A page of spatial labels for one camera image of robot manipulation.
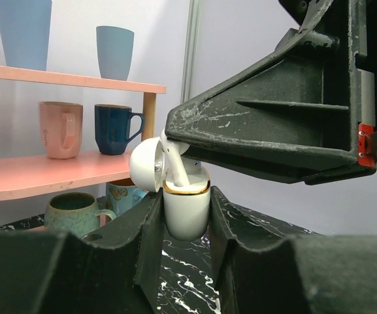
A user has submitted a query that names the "blue butterfly mug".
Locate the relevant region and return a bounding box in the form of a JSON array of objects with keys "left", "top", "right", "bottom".
[{"left": 105, "top": 178, "right": 146, "bottom": 217}]

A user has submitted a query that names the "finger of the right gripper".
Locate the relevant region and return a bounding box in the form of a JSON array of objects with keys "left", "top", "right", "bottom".
[{"left": 165, "top": 27, "right": 376, "bottom": 185}]

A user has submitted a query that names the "left light blue cup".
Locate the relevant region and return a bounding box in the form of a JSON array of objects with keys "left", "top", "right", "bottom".
[{"left": 0, "top": 0, "right": 52, "bottom": 71}]

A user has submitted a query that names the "white earbud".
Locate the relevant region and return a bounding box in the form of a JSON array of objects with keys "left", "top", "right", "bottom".
[{"left": 160, "top": 130, "right": 189, "bottom": 186}]

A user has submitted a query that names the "white earbuds charging case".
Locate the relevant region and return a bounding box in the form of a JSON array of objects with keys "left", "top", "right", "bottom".
[{"left": 129, "top": 137, "right": 210, "bottom": 241}]

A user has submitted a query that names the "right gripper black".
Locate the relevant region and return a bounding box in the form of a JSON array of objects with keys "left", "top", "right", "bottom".
[{"left": 278, "top": 1, "right": 377, "bottom": 164}]

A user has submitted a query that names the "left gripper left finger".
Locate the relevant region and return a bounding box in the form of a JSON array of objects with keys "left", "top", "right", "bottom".
[{"left": 0, "top": 192, "right": 164, "bottom": 313}]

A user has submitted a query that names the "pink three-tier wooden shelf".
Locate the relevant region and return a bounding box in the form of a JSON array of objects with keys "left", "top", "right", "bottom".
[{"left": 0, "top": 65, "right": 167, "bottom": 201}]

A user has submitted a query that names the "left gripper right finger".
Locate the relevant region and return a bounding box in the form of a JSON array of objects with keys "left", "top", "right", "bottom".
[{"left": 209, "top": 187, "right": 377, "bottom": 313}]

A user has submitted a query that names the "pink mug on shelf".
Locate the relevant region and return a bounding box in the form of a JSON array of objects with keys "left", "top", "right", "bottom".
[{"left": 39, "top": 101, "right": 83, "bottom": 160}]

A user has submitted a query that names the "dark blue mug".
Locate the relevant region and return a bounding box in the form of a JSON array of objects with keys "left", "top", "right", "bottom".
[{"left": 94, "top": 104, "right": 145, "bottom": 155}]

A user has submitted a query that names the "right light blue cup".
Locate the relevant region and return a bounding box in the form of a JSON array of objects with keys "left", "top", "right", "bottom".
[{"left": 96, "top": 26, "right": 135, "bottom": 80}]

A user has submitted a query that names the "light blue cup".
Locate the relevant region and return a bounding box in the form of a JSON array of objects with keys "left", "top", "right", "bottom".
[
  {"left": 96, "top": 26, "right": 135, "bottom": 80},
  {"left": 0, "top": 0, "right": 52, "bottom": 71}
]

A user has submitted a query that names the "teal glazed ceramic mug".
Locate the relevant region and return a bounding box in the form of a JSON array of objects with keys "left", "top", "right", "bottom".
[{"left": 44, "top": 192, "right": 116, "bottom": 237}]

